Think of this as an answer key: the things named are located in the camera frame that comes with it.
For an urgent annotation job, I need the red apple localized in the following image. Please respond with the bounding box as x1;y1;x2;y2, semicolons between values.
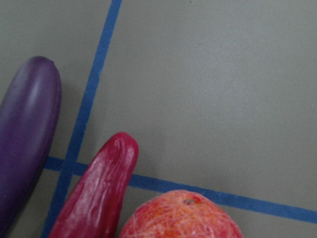
119;190;243;238

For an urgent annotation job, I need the red chili pepper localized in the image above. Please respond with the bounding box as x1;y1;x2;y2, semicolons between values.
49;132;139;238

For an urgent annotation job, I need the purple eggplant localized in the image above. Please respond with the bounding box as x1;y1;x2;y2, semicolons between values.
0;56;61;238

